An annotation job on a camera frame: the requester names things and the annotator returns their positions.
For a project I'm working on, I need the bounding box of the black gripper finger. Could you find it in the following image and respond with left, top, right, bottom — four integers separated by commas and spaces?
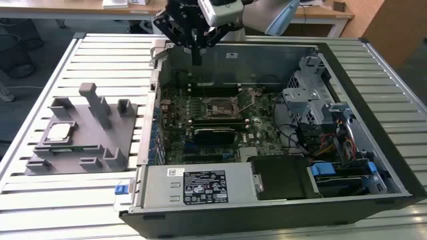
196, 22, 237, 66
152, 9, 199, 66

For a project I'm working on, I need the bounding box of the silver CPU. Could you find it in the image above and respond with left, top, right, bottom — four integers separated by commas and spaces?
46, 123, 72, 141

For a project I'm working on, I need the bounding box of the CPU socket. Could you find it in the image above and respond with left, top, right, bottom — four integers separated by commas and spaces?
204, 96, 242, 120

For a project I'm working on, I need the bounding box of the black RAM slot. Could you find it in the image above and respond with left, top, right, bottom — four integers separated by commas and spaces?
187, 83, 243, 91

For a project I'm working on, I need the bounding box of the silver drive cage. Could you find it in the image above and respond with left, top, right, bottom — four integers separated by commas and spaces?
282, 56, 357, 126

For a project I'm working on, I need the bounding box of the green motherboard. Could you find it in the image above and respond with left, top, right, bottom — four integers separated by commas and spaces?
151, 84, 310, 166

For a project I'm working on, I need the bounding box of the black waste bin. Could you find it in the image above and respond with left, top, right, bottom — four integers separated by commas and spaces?
0, 18, 44, 79

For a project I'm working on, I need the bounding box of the silver chipset heatsink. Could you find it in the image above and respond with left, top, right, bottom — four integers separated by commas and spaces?
238, 146, 261, 160

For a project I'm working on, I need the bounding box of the black expansion slot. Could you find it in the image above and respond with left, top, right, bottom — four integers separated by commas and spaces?
183, 154, 235, 163

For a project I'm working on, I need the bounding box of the grey parts rack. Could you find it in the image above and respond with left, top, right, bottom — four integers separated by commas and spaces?
23, 82, 140, 177

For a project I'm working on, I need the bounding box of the wooden cabinet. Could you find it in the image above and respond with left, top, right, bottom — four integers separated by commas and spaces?
339, 0, 427, 70

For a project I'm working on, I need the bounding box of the white furniture foot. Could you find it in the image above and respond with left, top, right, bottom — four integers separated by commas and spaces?
0, 82, 16, 102

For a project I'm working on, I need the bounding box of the green RAM stick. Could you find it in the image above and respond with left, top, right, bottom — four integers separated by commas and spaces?
48, 146, 102, 153

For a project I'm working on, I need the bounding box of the black plastic shroud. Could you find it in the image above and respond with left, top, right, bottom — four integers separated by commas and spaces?
250, 154, 325, 201

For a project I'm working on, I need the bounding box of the hard disk in blue carrier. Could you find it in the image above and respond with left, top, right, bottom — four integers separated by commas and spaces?
309, 161, 369, 198

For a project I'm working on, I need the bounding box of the silver power supply unit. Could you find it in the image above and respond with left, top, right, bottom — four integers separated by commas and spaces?
131, 163, 266, 210

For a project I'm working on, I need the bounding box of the blue drive clip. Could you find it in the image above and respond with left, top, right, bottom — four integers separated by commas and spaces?
366, 161, 379, 180

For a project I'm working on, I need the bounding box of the black open PC case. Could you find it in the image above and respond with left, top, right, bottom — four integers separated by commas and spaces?
112, 37, 427, 240

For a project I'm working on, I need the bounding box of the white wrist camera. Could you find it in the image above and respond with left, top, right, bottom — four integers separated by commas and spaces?
198, 0, 245, 27

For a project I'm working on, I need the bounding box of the wooden desk white frame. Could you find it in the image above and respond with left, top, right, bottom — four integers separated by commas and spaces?
0, 0, 355, 38

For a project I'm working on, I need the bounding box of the black cable in case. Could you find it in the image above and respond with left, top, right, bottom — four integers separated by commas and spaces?
270, 92, 310, 157

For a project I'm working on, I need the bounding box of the yellow red wire bundle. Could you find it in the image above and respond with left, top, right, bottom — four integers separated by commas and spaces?
309, 132, 355, 162

